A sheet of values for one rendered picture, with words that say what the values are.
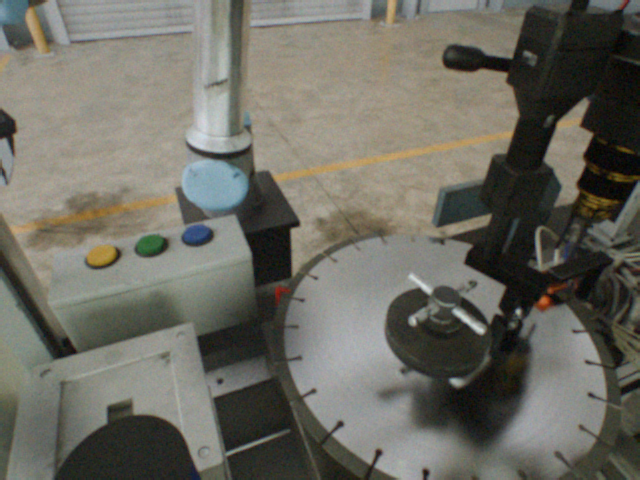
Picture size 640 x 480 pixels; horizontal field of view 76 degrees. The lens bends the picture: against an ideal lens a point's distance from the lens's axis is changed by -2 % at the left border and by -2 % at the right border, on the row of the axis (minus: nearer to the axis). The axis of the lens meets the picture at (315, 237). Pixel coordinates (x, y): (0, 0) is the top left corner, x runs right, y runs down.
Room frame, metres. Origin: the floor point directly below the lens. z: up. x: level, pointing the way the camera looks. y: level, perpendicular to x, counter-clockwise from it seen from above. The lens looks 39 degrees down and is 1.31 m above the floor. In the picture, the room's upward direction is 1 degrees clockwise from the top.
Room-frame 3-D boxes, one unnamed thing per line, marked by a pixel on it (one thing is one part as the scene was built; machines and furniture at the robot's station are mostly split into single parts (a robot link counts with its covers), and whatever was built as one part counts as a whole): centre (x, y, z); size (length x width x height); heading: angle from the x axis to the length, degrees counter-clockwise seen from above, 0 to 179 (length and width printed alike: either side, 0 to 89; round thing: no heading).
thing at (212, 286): (0.47, 0.24, 0.82); 0.28 x 0.11 x 0.15; 112
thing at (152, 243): (0.48, 0.25, 0.90); 0.04 x 0.04 x 0.02
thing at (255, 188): (0.82, 0.20, 0.80); 0.15 x 0.15 x 0.10
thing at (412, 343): (0.29, -0.13, 0.96); 0.11 x 0.11 x 0.03
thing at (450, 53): (0.35, -0.15, 1.21); 0.08 x 0.06 x 0.03; 112
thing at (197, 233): (0.51, 0.19, 0.90); 0.04 x 0.04 x 0.02
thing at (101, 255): (0.45, 0.31, 0.90); 0.04 x 0.04 x 0.02
